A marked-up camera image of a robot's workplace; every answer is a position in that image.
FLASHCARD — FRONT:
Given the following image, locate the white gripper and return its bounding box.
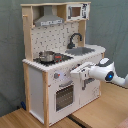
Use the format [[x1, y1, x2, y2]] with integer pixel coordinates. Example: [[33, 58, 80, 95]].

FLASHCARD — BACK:
[[70, 62, 94, 80]]

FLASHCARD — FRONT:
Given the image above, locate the stove knob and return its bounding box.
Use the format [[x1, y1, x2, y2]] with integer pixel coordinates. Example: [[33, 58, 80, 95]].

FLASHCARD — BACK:
[[54, 73, 60, 79]]

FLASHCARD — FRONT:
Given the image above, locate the white oven door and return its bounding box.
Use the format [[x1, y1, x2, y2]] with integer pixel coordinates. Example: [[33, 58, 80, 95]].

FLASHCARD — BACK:
[[49, 75, 79, 125]]

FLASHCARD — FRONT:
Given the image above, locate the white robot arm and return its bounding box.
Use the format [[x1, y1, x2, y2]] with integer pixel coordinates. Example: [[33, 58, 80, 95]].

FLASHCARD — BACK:
[[70, 58, 128, 89]]

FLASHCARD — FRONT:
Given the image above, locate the wooden toy kitchen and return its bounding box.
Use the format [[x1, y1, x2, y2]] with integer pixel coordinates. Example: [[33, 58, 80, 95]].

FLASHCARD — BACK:
[[22, 2, 105, 128]]

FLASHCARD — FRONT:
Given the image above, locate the white fridge door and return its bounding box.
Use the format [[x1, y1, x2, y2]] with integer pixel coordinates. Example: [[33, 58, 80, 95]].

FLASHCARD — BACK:
[[79, 76, 101, 107]]

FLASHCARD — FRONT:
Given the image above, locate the grey toy sink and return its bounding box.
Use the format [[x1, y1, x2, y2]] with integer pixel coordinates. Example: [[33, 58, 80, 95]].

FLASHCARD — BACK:
[[66, 47, 94, 56]]

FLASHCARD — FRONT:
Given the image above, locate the black stovetop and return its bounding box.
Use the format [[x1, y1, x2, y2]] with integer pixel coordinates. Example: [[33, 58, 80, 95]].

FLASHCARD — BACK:
[[35, 53, 71, 66]]

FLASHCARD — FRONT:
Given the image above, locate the black toy faucet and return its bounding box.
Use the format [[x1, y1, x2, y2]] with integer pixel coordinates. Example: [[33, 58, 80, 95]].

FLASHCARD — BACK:
[[67, 33, 82, 49]]

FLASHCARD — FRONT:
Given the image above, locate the silver toy pot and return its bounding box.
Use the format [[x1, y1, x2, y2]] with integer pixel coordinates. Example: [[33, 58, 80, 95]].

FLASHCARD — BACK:
[[39, 51, 55, 62]]

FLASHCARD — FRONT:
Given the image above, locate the toy microwave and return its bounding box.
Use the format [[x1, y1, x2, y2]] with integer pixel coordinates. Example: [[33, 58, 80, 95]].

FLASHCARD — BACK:
[[67, 4, 89, 21]]

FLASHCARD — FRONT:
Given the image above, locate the grey range hood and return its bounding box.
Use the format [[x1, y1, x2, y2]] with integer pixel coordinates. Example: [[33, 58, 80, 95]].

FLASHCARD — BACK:
[[35, 5, 64, 27]]

